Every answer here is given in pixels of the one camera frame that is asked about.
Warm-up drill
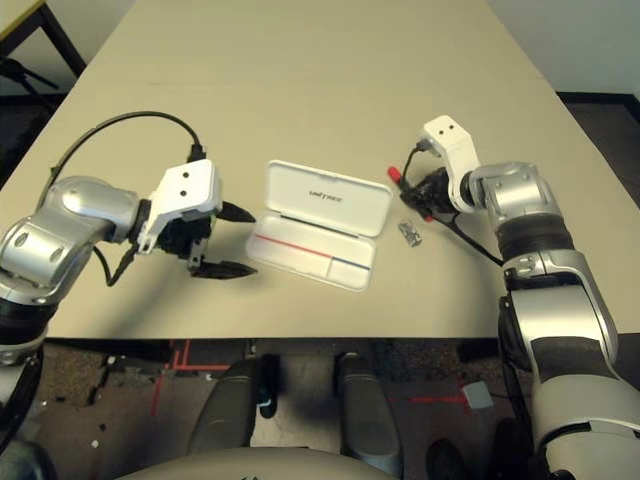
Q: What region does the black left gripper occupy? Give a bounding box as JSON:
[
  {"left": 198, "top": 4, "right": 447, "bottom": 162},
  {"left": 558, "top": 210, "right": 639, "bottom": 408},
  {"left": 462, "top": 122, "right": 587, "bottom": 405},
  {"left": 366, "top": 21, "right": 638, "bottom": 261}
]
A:
[{"left": 158, "top": 201, "right": 259, "bottom": 282}]

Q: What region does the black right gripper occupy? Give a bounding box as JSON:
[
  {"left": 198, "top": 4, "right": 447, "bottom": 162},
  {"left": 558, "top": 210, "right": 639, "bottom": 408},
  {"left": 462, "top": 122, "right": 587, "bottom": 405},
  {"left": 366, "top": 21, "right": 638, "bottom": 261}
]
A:
[{"left": 399, "top": 168, "right": 454, "bottom": 210}]

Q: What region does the red black marker pen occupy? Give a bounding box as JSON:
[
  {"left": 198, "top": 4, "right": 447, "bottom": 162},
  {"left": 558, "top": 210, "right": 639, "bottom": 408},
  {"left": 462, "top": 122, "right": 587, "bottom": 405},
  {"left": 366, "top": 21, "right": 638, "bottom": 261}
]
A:
[{"left": 388, "top": 166, "right": 435, "bottom": 222}]

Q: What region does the silver metal binder clip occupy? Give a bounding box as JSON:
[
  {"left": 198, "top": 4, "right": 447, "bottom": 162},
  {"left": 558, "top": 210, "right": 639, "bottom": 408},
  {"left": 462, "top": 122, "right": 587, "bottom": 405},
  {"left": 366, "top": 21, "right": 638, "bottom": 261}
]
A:
[{"left": 398, "top": 218, "right": 423, "bottom": 247}]

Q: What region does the white plastic pencil case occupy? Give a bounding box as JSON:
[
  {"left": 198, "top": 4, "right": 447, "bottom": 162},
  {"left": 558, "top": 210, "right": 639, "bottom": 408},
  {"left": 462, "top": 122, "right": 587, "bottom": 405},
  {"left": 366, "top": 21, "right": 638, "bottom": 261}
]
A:
[{"left": 244, "top": 159, "right": 393, "bottom": 294}]

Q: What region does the grey robot left leg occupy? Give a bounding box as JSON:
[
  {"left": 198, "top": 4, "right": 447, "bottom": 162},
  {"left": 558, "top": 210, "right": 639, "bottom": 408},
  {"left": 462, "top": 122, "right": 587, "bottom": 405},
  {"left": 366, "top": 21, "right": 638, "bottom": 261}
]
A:
[{"left": 187, "top": 353, "right": 279, "bottom": 457}]

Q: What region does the grey robot leg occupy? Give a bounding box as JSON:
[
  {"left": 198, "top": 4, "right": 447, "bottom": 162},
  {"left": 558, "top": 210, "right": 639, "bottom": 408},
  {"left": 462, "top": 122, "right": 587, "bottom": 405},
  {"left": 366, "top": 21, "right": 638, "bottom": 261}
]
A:
[
  {"left": 333, "top": 352, "right": 401, "bottom": 476},
  {"left": 187, "top": 353, "right": 279, "bottom": 457}
]

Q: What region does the grey floor pedal box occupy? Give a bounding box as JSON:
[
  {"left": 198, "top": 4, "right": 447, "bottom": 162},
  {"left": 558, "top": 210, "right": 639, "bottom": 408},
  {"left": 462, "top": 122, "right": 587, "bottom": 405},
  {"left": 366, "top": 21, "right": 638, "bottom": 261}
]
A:
[{"left": 462, "top": 382, "right": 494, "bottom": 409}]

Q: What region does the grey robot right leg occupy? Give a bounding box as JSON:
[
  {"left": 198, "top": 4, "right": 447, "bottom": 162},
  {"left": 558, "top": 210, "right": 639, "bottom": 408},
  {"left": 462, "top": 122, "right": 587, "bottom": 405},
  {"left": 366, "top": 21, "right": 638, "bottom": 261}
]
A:
[{"left": 333, "top": 352, "right": 401, "bottom": 476}]

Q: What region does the beige robot torso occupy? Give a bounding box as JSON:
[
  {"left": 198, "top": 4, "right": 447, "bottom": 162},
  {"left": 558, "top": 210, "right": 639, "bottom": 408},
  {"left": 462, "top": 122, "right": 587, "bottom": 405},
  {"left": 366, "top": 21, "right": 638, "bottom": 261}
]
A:
[{"left": 114, "top": 444, "right": 396, "bottom": 480}]

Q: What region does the black shoe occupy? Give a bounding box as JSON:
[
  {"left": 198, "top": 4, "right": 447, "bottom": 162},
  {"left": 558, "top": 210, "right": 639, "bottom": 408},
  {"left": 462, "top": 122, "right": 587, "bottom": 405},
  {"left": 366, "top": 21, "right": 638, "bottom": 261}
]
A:
[
  {"left": 492, "top": 417, "right": 536, "bottom": 480},
  {"left": 428, "top": 438, "right": 471, "bottom": 480}
]

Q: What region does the black tripod stand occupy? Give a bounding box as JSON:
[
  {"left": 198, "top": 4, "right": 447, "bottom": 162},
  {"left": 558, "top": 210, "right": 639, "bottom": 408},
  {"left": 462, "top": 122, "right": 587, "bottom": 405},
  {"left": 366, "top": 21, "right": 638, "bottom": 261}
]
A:
[{"left": 0, "top": 54, "right": 61, "bottom": 102}]

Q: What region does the grey blue cloth bundle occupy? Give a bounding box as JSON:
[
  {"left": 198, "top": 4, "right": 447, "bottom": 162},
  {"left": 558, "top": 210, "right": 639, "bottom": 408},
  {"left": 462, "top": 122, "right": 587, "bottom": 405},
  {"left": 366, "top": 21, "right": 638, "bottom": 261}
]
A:
[{"left": 0, "top": 439, "right": 51, "bottom": 480}]

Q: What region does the side table with black legs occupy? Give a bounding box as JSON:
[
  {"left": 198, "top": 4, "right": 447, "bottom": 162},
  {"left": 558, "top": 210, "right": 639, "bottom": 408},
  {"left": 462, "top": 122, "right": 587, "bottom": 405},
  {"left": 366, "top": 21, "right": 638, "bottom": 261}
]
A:
[{"left": 0, "top": 0, "right": 87, "bottom": 77}]

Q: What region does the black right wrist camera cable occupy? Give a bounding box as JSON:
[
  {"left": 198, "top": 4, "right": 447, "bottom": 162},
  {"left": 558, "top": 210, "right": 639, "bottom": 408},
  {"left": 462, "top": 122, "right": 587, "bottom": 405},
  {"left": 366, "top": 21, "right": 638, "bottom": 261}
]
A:
[{"left": 403, "top": 141, "right": 506, "bottom": 267}]

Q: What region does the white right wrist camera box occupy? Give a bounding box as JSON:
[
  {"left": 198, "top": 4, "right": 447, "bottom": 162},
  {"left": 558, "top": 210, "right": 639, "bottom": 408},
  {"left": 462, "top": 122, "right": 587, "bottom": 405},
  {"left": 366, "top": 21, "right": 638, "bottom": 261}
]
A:
[{"left": 422, "top": 115, "right": 481, "bottom": 211}]

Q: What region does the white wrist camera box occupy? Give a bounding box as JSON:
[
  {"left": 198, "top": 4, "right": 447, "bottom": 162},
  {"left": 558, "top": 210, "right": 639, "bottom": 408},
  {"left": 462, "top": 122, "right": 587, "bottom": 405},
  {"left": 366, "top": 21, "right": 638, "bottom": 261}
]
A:
[
  {"left": 422, "top": 115, "right": 481, "bottom": 211},
  {"left": 132, "top": 159, "right": 224, "bottom": 256}
]

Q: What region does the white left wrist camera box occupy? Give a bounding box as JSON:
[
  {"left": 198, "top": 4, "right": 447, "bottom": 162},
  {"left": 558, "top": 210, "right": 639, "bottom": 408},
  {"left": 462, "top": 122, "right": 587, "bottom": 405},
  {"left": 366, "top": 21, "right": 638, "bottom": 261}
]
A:
[{"left": 132, "top": 159, "right": 224, "bottom": 256}]

